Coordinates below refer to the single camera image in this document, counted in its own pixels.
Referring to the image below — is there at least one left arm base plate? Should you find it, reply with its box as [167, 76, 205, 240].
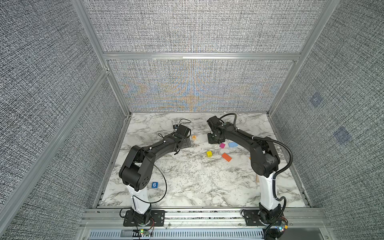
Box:
[123, 209, 166, 228]

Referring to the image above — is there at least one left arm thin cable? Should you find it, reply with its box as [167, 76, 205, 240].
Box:
[131, 118, 192, 205]

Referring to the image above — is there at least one aluminium enclosure frame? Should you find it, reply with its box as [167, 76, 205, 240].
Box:
[1, 1, 339, 232]

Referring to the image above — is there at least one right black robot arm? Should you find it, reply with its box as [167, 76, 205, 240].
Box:
[207, 116, 282, 225]

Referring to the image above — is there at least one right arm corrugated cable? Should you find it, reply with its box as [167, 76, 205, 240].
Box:
[219, 112, 294, 238]

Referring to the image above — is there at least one light blue flat block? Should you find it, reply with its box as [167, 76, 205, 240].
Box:
[228, 142, 238, 148]

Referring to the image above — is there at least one aluminium front rail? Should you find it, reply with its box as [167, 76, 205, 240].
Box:
[75, 207, 336, 240]

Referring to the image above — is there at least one blue number 6 block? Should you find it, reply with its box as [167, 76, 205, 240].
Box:
[152, 182, 159, 189]

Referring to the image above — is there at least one red-orange flat block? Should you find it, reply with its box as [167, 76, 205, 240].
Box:
[222, 153, 232, 162]

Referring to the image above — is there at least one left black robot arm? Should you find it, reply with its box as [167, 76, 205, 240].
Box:
[119, 124, 192, 225]

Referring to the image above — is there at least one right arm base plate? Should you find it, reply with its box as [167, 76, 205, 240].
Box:
[241, 209, 289, 226]

